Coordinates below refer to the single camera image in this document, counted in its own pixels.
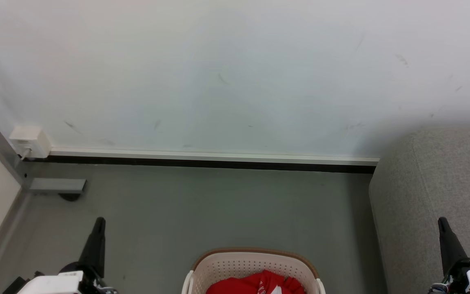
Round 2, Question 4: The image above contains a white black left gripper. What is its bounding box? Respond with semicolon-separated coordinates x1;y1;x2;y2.
16;217;118;294

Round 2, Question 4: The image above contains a red and white jersey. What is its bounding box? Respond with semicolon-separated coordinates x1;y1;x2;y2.
206;269;306;294

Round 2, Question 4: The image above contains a grey fabric sofa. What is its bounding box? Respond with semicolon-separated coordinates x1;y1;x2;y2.
368;128;470;294

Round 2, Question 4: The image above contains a cream perforated laundry basket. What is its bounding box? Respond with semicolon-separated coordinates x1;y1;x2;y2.
181;247;326;294

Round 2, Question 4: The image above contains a black skirting strip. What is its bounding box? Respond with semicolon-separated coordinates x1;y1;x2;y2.
23;156;377;174

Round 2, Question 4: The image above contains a grey metal frame foot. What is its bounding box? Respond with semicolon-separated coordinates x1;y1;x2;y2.
28;178;87;194

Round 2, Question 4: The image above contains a white wall socket box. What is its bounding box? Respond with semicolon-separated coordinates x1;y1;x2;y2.
9;125;52;159

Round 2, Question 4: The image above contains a white wall cable trunking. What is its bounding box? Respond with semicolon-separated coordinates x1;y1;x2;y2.
49;149;381;166

